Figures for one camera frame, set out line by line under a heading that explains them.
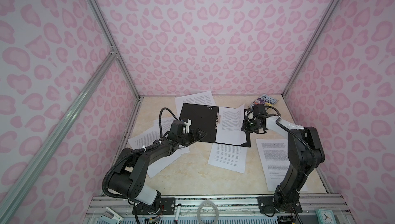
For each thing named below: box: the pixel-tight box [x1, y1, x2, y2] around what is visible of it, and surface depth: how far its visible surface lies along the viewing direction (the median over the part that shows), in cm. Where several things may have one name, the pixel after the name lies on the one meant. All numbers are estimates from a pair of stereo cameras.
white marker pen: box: [174, 203, 182, 223], surface depth 72 cm
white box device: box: [99, 206, 124, 224], surface depth 70 cm
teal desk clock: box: [315, 208, 337, 224], surface depth 70 cm
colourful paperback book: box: [247, 94, 279, 109], surface depth 116 cm
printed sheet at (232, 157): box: [207, 143, 248, 174], surface depth 91 cm
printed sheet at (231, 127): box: [215, 103, 247, 146], surface depth 103 cm
